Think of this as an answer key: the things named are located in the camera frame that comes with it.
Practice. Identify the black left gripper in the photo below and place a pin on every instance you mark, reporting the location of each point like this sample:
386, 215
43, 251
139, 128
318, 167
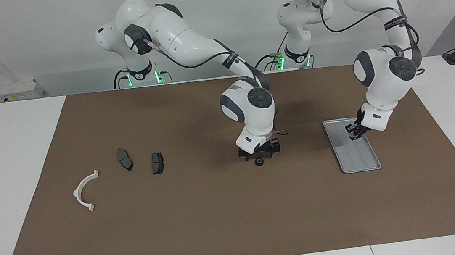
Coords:
358, 127

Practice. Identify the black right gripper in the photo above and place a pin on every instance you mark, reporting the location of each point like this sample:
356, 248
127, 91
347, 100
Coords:
270, 148

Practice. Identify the large black bearing gear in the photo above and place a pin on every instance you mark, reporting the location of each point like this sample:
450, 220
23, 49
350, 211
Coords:
259, 162

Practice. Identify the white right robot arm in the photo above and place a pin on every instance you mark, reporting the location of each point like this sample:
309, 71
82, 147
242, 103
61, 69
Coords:
184, 35

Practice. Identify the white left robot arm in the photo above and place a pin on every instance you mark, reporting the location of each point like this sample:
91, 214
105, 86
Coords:
379, 86

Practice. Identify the silver metal tray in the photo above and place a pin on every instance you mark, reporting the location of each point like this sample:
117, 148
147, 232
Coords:
362, 160

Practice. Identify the brown table mat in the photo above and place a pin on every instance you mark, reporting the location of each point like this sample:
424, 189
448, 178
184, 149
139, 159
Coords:
237, 219

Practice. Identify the dark rectangular brake pad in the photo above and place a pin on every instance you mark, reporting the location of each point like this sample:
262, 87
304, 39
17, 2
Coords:
157, 163

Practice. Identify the dark curved brake pad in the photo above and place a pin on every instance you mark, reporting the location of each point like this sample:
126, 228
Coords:
124, 159

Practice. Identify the white cardboard box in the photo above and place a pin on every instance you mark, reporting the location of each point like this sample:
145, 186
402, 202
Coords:
20, 90

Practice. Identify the white curved plastic bracket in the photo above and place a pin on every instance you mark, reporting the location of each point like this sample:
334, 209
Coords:
77, 194

